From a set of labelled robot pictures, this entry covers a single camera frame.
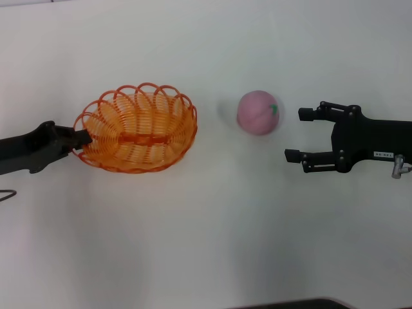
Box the silver elbow cable plug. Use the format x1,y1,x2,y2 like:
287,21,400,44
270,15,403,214
391,154,412,179

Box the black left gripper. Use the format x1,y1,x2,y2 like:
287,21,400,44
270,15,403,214
0,120,93,176

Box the pink toy peach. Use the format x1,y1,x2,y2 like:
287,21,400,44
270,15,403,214
237,90,280,136

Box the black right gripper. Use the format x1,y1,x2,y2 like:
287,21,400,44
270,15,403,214
284,100,412,175

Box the orange wire basket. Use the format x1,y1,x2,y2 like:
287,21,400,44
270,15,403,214
73,82,198,174

